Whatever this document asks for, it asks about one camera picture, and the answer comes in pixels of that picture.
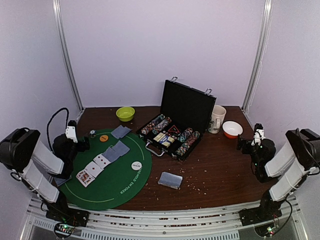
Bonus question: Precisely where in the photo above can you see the orange big blind button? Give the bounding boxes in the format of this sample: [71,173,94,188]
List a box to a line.
[99,134,109,143]

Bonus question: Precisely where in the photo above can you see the face-up ace diamond card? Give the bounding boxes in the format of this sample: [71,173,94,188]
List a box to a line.
[84,161,104,178]

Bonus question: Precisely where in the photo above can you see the face-up three diamonds card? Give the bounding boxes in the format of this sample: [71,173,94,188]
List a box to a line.
[93,154,111,169]

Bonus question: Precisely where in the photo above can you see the face-down community card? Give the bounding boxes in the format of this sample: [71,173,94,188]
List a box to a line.
[102,147,120,163]
[111,140,130,157]

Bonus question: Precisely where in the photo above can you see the face-up king card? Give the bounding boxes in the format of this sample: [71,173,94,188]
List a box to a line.
[76,169,95,188]

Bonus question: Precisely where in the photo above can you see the dealt card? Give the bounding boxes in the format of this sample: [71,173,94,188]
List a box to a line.
[53,175,72,187]
[111,125,132,139]

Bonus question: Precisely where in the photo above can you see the white dealer button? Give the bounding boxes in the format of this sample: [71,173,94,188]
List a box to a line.
[131,161,142,171]

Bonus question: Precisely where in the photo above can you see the black poker chip case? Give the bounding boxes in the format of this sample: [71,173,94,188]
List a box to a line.
[136,77,216,162]

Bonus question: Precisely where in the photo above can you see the grey playing card deck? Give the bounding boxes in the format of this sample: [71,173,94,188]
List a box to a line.
[157,172,183,190]

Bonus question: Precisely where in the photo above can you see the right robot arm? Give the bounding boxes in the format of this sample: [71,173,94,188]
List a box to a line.
[236,126,320,225]

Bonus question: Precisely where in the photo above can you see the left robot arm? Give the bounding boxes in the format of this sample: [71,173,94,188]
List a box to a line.
[0,127,90,222]

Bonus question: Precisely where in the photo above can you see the orange white bowl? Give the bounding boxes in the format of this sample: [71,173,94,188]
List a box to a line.
[222,121,243,139]

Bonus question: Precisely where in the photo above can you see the green round poker mat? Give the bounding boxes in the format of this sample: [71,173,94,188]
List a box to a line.
[60,128,152,211]

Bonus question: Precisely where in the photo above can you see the beige cup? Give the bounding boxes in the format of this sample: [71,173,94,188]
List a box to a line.
[208,105,227,134]

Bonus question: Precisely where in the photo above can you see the lime green bowl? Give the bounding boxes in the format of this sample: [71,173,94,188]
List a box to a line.
[115,106,136,122]

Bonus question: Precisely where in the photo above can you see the poker chip row right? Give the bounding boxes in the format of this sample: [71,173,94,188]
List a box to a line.
[175,131,200,157]

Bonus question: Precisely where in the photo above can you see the poker chip row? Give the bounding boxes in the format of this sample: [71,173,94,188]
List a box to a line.
[141,114,165,135]
[175,131,200,157]
[152,117,172,134]

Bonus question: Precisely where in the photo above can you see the poker chip row far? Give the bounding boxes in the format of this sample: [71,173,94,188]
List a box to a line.
[141,114,165,135]

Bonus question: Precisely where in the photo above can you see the black red triangle token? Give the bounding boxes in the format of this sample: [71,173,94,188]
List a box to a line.
[167,125,181,135]

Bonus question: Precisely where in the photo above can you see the blue boxed card deck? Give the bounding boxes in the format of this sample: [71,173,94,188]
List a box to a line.
[153,132,175,147]

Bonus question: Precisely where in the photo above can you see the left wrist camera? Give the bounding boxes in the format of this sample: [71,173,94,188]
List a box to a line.
[65,120,78,143]

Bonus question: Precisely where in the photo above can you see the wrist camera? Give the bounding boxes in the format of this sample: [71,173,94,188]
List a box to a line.
[251,123,265,146]
[65,120,78,143]

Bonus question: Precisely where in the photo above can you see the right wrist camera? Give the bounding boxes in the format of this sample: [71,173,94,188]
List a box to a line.
[251,123,265,146]

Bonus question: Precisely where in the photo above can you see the right black cable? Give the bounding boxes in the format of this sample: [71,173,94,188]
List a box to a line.
[296,127,320,173]

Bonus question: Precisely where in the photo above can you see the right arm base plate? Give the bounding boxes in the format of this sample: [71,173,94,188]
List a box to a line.
[238,207,283,226]

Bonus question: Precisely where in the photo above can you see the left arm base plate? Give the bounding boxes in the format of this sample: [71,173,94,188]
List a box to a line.
[45,208,90,227]

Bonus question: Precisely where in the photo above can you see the right aluminium post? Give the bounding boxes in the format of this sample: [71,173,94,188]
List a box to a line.
[242,0,273,114]

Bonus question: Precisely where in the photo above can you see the aluminium post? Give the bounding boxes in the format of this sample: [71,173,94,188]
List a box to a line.
[52,0,84,112]
[242,0,273,114]

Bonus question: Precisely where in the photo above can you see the left aluminium post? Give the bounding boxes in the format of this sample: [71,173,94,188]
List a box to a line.
[52,0,84,112]

